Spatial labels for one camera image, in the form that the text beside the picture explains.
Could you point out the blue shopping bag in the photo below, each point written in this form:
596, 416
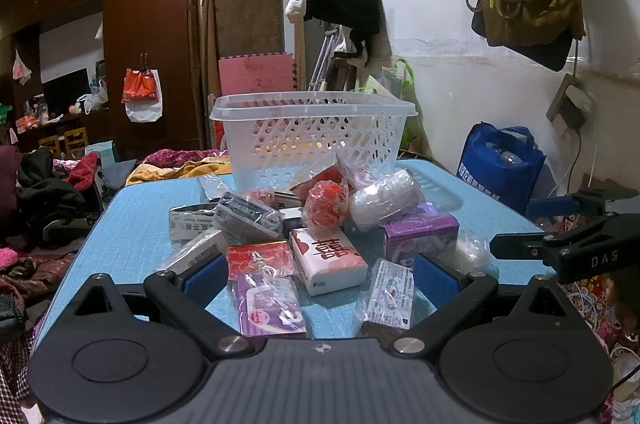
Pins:
505, 164

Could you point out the white roll in plastic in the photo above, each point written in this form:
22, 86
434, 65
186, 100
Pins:
385, 198

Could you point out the dark red wooden wardrobe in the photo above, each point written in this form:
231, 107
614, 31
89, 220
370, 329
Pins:
154, 34

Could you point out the green white shopping bag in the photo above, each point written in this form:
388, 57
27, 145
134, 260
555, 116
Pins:
395, 81

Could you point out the purple packet in plastic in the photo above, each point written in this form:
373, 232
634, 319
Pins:
268, 306

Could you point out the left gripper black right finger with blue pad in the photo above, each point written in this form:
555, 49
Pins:
460, 301

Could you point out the white barcode box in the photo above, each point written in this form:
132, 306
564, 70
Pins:
208, 244

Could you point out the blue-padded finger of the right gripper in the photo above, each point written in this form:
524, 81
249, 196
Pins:
552, 207

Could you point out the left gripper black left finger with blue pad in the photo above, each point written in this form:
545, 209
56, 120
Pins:
180, 301

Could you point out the white power adapter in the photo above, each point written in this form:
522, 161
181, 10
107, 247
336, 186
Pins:
579, 106

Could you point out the grey printed box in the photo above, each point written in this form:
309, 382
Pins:
187, 222

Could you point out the pink foam mat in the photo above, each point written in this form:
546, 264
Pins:
256, 73

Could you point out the metal crutches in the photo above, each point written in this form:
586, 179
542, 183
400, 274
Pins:
334, 46

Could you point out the dark box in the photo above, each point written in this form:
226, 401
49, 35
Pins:
245, 221

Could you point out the teal box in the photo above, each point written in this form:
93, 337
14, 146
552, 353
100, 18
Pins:
106, 150

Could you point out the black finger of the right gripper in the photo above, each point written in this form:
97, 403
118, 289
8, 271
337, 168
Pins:
519, 245

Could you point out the clear bag with printed card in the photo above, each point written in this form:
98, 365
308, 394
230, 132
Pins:
388, 301

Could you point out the red packet in plastic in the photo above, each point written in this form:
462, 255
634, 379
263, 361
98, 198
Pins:
273, 258

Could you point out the magenta floral quilt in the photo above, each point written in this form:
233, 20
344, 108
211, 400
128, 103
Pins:
168, 158

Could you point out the red item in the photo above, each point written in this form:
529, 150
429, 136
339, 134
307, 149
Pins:
326, 206

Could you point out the orange yellow blanket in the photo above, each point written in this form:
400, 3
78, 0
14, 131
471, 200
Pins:
149, 173

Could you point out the red and white plastic bag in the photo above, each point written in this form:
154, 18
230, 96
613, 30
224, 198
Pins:
142, 96

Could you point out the purple tissue box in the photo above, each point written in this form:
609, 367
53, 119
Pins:
419, 234

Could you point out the white plastic lattice basket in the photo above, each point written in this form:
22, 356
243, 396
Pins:
270, 136

